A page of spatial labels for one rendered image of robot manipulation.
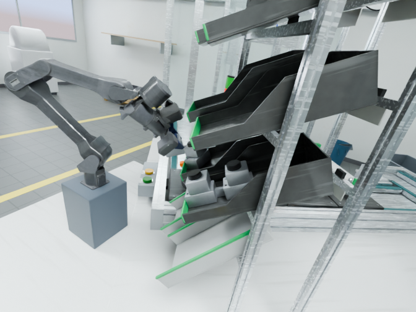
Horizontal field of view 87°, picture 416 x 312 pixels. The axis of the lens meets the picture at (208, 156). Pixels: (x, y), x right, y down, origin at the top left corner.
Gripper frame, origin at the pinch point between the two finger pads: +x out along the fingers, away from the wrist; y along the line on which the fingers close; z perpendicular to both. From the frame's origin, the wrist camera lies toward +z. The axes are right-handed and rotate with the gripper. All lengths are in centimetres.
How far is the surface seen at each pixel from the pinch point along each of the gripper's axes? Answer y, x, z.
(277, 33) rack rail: -20.0, -17.3, 35.3
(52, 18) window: 685, -60, -238
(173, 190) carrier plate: -0.6, 18.9, -18.7
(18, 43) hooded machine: 520, -72, -269
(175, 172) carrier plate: 13.3, 24.2, -19.3
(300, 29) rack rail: -27.2, -19.8, 35.9
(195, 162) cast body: -16.1, -1.0, 4.9
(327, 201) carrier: -16, 68, 28
